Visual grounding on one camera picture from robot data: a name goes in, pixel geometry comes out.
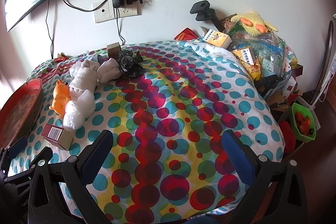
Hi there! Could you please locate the dark curved wooden frame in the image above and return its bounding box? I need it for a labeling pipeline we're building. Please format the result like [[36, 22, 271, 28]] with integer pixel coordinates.
[[311, 14, 334, 109]]

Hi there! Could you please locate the orange toy duck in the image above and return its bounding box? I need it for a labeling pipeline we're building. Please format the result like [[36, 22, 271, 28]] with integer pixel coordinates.
[[49, 80, 71, 117]]

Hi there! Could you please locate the red-brown barcode box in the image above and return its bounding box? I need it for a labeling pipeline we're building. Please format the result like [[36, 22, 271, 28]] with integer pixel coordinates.
[[41, 123, 74, 151]]

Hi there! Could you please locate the brown foil packet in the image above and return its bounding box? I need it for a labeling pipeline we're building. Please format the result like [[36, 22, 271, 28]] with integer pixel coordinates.
[[220, 17, 235, 31]]

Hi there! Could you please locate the small brown box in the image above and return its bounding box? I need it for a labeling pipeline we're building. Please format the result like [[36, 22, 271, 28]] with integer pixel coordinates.
[[107, 42, 121, 59]]

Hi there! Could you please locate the adapter cable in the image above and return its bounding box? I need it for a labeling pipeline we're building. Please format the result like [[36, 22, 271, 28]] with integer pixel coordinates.
[[115, 7, 128, 44]]

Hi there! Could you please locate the polka-dot blanket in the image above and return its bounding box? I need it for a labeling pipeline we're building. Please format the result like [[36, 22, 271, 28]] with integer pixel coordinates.
[[8, 40, 285, 224]]

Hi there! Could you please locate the thin grey cable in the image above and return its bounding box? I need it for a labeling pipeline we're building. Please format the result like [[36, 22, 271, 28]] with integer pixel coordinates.
[[46, 0, 55, 57]]

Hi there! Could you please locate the orange snack packet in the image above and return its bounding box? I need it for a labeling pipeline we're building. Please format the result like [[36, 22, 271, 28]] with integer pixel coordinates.
[[245, 59, 263, 81]]

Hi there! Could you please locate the clear plastic bag of goods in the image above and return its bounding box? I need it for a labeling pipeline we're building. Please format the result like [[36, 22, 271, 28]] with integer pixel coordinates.
[[226, 22, 298, 80]]

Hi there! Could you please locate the grey wire basket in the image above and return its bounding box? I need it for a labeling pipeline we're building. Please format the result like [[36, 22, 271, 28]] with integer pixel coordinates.
[[256, 67, 294, 102]]

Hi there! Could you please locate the black television cable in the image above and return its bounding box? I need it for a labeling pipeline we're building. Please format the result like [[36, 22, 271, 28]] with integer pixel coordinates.
[[61, 0, 114, 12]]

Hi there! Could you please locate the red plush item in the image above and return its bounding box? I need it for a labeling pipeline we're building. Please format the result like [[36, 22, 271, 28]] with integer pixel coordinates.
[[278, 120, 296, 153]]

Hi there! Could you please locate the yellow medicine box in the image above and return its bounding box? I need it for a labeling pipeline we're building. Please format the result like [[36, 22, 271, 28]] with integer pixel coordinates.
[[232, 47, 256, 65]]

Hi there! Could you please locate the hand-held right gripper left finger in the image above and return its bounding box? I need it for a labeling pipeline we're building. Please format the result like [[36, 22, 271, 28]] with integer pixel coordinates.
[[28, 130, 114, 224]]

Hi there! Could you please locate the red snack packet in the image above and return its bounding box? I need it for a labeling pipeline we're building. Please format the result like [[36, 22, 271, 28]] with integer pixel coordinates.
[[175, 28, 198, 41]]

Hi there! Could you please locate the green plastic container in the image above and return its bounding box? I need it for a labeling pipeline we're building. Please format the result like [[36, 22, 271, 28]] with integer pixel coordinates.
[[291, 103, 318, 142]]

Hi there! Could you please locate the red round tray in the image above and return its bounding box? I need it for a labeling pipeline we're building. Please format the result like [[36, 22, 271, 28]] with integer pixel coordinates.
[[0, 79, 44, 149]]

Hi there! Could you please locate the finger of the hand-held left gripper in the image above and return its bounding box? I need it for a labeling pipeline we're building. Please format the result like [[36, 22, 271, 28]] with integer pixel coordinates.
[[0, 138, 27, 169], [0, 147, 53, 188]]

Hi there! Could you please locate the white wall port plate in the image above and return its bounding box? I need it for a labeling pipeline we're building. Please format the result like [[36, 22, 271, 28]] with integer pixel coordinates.
[[92, 1, 116, 24]]

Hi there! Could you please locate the black plastic bag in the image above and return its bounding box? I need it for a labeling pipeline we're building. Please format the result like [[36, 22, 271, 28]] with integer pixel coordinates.
[[117, 49, 144, 79]]

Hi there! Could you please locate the yellow cartoon face box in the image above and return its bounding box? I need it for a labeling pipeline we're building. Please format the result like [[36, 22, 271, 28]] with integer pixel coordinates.
[[202, 29, 233, 50]]

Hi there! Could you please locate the yellow knitted duck toy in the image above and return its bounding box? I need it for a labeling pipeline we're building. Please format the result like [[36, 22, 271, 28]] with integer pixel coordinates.
[[230, 11, 279, 35]]

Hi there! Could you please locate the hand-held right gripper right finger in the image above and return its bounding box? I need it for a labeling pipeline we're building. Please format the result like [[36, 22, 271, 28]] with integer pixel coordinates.
[[222, 130, 309, 224]]

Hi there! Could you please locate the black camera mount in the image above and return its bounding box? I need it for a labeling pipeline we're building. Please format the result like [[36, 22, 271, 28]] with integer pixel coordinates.
[[190, 0, 223, 30]]

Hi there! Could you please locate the white power strip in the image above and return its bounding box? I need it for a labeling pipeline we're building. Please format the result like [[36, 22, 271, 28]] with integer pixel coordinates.
[[319, 53, 336, 102]]

